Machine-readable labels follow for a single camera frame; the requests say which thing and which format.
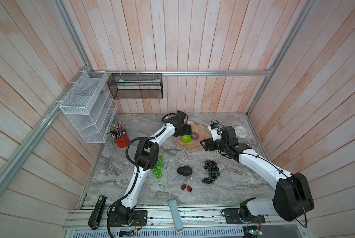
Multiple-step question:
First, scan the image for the green striped melon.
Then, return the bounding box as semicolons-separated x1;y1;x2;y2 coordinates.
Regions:
181;135;192;143

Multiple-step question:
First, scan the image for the purple fig fruit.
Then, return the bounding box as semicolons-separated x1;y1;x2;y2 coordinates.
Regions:
191;131;200;140

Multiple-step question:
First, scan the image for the black grape bunch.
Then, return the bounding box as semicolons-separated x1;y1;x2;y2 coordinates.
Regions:
201;160;220;184

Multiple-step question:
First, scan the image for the dark avocado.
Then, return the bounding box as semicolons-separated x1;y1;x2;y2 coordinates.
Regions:
177;166;193;177

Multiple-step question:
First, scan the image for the green grape bunch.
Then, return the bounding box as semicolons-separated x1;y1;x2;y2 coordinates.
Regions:
152;156;164;179

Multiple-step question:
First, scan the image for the red cherry pair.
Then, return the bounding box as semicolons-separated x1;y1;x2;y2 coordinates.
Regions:
180;179;192;192

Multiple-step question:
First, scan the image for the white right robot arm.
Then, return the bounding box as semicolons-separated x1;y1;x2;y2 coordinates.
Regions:
200;123;315;223

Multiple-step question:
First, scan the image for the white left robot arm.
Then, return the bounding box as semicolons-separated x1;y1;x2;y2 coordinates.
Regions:
108;111;190;224

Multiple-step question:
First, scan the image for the pink scalloped fruit bowl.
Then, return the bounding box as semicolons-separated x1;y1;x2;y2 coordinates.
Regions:
174;121;209;150

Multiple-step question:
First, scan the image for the white round timer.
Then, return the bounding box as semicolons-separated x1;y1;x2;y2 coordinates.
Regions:
234;126;247;139

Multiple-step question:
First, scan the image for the red pencil cup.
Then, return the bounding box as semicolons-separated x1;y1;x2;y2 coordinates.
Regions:
114;133;130;148

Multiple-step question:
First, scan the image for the bundle of coloured pencils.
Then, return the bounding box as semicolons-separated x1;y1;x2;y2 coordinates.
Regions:
107;121;127;139

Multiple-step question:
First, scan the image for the green circuit board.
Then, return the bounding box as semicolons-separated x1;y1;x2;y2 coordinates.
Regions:
243;227;263;238

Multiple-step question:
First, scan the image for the white mesh shelf organizer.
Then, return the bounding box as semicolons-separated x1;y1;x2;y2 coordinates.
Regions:
60;70;118;144

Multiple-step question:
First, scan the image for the black stapler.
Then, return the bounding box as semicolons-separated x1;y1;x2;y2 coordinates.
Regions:
88;195;107;230

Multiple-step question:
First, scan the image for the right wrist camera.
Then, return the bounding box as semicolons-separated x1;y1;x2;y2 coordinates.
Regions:
208;123;221;141

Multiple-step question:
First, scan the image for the black corrugated cable conduit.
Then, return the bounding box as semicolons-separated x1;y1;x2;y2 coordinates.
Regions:
106;112;178;238

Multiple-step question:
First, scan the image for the black mesh wall basket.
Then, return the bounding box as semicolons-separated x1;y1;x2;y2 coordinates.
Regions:
107;72;164;100

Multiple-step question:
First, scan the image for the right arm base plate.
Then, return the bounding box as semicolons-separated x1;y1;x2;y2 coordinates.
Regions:
221;208;266;224

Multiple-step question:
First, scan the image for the light blue bar on rail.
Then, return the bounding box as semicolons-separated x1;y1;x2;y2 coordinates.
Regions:
169;199;184;234

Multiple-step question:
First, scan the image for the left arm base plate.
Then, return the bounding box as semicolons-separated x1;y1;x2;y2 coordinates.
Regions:
108;210;148;227

